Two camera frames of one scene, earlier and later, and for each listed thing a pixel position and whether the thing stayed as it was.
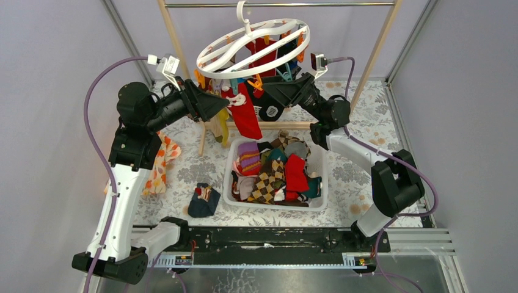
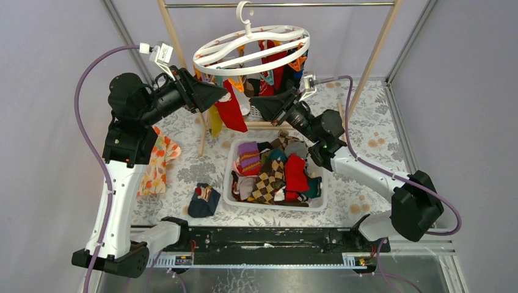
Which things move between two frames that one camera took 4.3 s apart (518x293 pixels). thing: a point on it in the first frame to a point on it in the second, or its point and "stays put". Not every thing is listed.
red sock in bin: x=296 y=177 stays put
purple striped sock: x=249 y=159 stays put
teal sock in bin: x=314 y=188 stays put
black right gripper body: x=311 y=102 to x=299 y=118
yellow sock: x=224 y=115 to x=215 y=121
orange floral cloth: x=156 y=181 stays put
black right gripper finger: x=288 y=91 to x=271 y=106
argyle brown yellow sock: x=264 y=190 stays put
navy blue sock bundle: x=203 y=201 stays put
